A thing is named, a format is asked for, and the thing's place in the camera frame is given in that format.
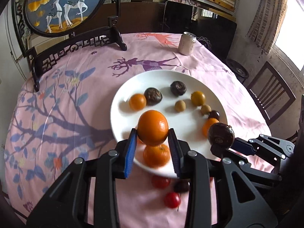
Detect dark round object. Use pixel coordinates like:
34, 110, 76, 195
226, 59, 249, 84

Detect bright window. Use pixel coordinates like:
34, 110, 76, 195
273, 0, 304, 72

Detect dark wrinkled passion fruit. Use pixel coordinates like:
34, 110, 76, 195
208, 123, 235, 150
144, 88, 163, 106
170, 81, 187, 97

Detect white round plate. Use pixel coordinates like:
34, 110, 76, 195
110, 70, 227, 178

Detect pale picture frame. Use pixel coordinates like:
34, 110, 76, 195
27, 30, 73, 53

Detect dark wooden slatted chair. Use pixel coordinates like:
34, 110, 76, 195
246, 61, 299, 144

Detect beige checked curtain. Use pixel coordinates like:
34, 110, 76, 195
247, 0, 289, 55

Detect red cherry tomato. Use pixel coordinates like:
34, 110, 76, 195
151, 174, 171, 190
164, 192, 181, 209

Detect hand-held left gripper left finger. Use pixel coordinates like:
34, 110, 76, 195
26, 128, 138, 228

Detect pale beverage can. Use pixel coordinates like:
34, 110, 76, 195
179, 32, 197, 56

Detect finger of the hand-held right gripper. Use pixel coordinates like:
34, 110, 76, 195
211, 144, 283, 187
229, 134, 295, 159

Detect small smooth orange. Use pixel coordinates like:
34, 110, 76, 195
129, 93, 147, 111

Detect black glossy panel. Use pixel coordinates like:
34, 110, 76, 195
163, 0, 238, 60

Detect orange mandarin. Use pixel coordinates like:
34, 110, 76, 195
142, 144, 171, 168
202, 118, 219, 138
137, 110, 169, 147

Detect floral cloth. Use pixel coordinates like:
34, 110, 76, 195
166, 0, 202, 21

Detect dark red cherry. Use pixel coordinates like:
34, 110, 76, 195
173, 180, 190, 193

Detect white board with latch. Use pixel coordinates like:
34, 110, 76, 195
3, 12, 28, 81

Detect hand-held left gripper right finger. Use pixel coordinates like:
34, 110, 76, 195
168, 128, 278, 228

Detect yellowish orange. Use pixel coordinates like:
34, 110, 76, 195
190, 91, 206, 106

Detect round deer screen ornament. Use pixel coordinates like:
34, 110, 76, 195
12, 0, 127, 92

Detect pink printed tablecloth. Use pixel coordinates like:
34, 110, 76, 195
3, 32, 272, 226

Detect brown wooden cabinet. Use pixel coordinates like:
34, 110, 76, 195
95, 1, 167, 34

